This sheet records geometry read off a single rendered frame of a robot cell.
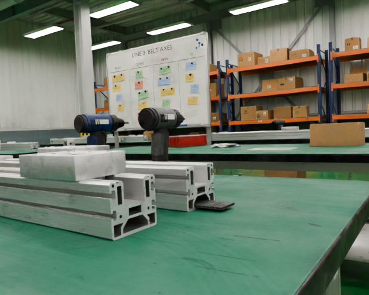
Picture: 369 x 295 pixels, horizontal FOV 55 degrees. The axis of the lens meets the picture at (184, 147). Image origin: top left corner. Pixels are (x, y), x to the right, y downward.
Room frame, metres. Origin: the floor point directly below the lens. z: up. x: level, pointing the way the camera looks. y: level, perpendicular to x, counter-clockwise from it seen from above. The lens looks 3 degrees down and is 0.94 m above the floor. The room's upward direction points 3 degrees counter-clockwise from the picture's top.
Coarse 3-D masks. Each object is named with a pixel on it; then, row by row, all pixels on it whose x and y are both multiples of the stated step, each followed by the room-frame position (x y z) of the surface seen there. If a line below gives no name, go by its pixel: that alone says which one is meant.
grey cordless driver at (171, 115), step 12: (144, 108) 0.92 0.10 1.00; (156, 108) 0.93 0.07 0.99; (168, 108) 0.99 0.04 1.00; (144, 120) 0.91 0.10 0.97; (156, 120) 0.90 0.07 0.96; (168, 120) 0.95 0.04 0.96; (180, 120) 1.01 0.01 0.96; (156, 132) 0.94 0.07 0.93; (168, 132) 0.97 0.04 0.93; (156, 144) 0.93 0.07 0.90; (168, 144) 0.97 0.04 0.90; (156, 156) 0.93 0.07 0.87
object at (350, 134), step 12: (144, 132) 5.66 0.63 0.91; (312, 132) 2.40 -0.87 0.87; (324, 132) 2.35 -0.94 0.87; (336, 132) 2.30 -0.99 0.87; (348, 132) 2.25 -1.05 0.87; (360, 132) 2.27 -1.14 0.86; (312, 144) 2.40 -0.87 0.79; (324, 144) 2.35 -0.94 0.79; (336, 144) 2.30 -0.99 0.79; (348, 144) 2.25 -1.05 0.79; (360, 144) 2.28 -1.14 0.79
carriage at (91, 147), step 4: (40, 148) 0.93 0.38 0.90; (44, 148) 0.92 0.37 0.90; (48, 148) 0.91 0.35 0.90; (52, 148) 0.90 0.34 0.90; (56, 148) 0.89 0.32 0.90; (60, 148) 0.88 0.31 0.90; (64, 148) 0.87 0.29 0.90; (68, 148) 0.86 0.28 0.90; (72, 148) 0.85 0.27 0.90; (76, 148) 0.85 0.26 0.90; (80, 148) 0.86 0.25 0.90; (84, 148) 0.87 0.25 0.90; (88, 148) 0.88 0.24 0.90; (92, 148) 0.89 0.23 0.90; (96, 148) 0.90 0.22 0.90; (100, 148) 0.91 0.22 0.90; (104, 148) 0.92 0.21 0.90; (108, 148) 0.93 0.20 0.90; (40, 152) 0.93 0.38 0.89; (44, 152) 0.92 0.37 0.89; (48, 152) 0.91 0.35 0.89
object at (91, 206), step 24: (0, 168) 0.84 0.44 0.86; (0, 192) 0.69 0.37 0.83; (24, 192) 0.64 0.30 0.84; (48, 192) 0.60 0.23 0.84; (72, 192) 0.57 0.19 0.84; (96, 192) 0.52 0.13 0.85; (120, 192) 0.53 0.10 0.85; (144, 192) 0.57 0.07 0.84; (0, 216) 0.70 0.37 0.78; (24, 216) 0.64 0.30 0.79; (48, 216) 0.60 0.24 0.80; (72, 216) 0.56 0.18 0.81; (96, 216) 0.54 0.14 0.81; (120, 216) 0.53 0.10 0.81; (144, 216) 0.56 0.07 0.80
